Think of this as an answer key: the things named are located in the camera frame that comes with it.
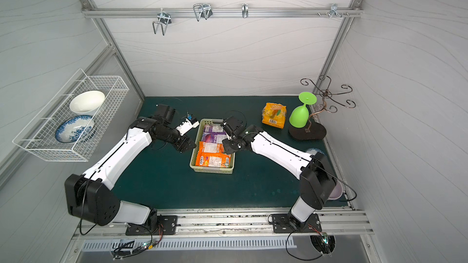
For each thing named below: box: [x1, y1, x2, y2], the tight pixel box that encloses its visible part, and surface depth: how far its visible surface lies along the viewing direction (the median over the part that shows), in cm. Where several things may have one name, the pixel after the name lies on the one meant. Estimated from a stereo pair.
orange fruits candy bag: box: [195, 141, 231, 168], surface depth 88 cm
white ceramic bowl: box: [69, 90, 106, 116], surface depth 72 cm
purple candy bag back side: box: [201, 124, 228, 144], surface depth 98 cm
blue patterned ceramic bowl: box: [54, 114, 96, 144], surface depth 65 cm
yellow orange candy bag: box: [261, 102, 288, 129], surface depth 109 cm
